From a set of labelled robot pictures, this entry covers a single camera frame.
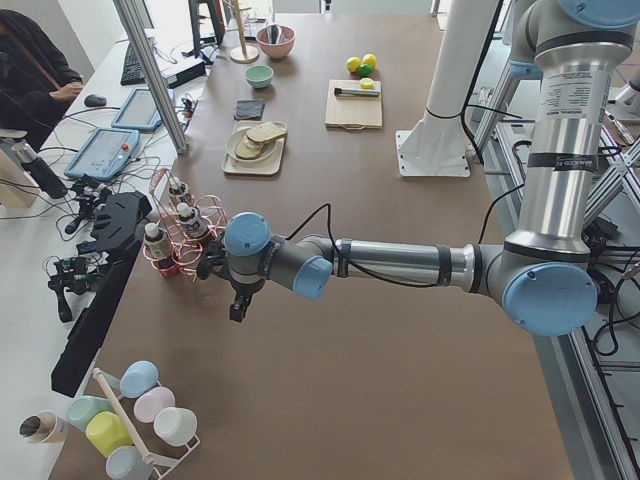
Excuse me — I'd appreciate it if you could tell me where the white cup rack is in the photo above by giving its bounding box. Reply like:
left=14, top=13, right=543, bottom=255
left=92, top=367, right=200, bottom=479

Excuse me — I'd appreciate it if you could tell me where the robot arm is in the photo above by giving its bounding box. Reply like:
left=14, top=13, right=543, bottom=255
left=189, top=14, right=511, bottom=342

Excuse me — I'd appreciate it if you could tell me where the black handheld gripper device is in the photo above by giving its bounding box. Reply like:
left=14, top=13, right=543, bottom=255
left=48, top=257, right=102, bottom=323

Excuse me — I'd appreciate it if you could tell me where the yellow lemon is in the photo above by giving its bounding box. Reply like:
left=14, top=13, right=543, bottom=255
left=346, top=56, right=362, bottom=73
left=362, top=53, right=377, bottom=68

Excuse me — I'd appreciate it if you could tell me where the aluminium frame post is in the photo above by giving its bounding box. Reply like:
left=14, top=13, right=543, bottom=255
left=113, top=0, right=188, bottom=154

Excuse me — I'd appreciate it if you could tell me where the paper cup with metal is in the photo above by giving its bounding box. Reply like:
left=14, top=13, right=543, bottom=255
left=19, top=411, right=68, bottom=443

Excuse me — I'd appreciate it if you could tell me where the wooden cutting board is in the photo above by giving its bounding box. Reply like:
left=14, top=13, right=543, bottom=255
left=325, top=79, right=383, bottom=130

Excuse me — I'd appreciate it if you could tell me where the green lime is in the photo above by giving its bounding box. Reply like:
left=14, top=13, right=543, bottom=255
left=356, top=63, right=373, bottom=78

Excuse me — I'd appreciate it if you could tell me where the white cup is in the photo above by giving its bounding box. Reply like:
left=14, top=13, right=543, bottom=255
left=153, top=407, right=197, bottom=447

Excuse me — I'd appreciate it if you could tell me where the blue teach pendant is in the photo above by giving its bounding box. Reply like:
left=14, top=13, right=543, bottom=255
left=111, top=88, right=162, bottom=133
left=64, top=128, right=140, bottom=181

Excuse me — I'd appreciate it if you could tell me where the bread slice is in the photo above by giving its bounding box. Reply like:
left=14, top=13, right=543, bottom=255
left=246, top=122, right=287, bottom=144
left=234, top=137, right=274, bottom=161

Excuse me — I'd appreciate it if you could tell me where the steel cylinder black cap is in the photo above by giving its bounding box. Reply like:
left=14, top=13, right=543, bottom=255
left=333, top=87, right=381, bottom=98

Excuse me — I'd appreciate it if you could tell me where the pink cup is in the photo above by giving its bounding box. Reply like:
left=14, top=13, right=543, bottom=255
left=133, top=386, right=175, bottom=423

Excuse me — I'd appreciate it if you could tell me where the person in black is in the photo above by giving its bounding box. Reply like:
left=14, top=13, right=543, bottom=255
left=1, top=8, right=84, bottom=150

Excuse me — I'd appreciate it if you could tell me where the black computer mouse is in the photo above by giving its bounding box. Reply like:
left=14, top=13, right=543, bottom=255
left=84, top=94, right=107, bottom=108

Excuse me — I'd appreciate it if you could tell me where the black keyboard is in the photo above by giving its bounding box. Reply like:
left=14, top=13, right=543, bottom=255
left=120, top=44, right=145, bottom=86

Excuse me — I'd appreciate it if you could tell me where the grey blue cup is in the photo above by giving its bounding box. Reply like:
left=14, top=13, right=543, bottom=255
left=105, top=446, right=153, bottom=480

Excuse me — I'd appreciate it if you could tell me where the green cup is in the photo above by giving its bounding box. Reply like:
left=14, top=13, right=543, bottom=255
left=66, top=395, right=113, bottom=432

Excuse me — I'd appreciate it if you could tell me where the wooden stand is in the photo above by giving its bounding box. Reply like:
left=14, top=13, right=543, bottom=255
left=226, top=0, right=260, bottom=64

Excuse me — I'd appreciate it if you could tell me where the dark drink bottle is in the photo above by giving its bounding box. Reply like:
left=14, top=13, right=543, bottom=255
left=168, top=179, right=192, bottom=207
left=144, top=222, right=172, bottom=260
left=176, top=203, right=209, bottom=239

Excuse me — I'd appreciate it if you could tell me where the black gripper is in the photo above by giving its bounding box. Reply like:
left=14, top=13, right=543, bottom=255
left=196, top=240, right=265, bottom=322

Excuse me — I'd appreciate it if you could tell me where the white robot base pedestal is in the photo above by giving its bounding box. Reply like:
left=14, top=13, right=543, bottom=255
left=396, top=0, right=502, bottom=178

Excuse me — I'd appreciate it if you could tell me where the copper wire bottle rack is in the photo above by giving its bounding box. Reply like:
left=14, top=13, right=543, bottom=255
left=143, top=167, right=227, bottom=281

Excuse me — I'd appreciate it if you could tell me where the grey folded cloth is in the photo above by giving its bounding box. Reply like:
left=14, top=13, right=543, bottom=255
left=234, top=99, right=265, bottom=120

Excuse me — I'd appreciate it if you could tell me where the half lemon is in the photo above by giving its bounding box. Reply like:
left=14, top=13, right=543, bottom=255
left=360, top=77, right=375, bottom=90

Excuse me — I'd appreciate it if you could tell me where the white round plate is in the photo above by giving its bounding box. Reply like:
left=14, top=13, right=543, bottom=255
left=226, top=128, right=276, bottom=162

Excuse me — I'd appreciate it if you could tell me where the green bowl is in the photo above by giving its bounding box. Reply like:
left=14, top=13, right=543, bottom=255
left=244, top=65, right=274, bottom=89

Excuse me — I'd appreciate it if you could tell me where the pink bowl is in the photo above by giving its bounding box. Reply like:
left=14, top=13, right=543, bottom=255
left=256, top=25, right=296, bottom=60

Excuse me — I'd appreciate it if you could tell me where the black bracket panel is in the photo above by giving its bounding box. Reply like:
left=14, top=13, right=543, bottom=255
left=49, top=191, right=152, bottom=398

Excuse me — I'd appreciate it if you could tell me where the metal ice scoop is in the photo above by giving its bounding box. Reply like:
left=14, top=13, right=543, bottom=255
left=265, top=23, right=284, bottom=45

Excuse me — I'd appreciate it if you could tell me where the black bottle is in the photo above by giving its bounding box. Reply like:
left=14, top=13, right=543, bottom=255
left=11, top=141, right=68, bottom=199

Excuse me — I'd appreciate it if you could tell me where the yellow cup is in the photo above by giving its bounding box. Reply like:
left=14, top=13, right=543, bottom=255
left=85, top=411, right=133, bottom=458

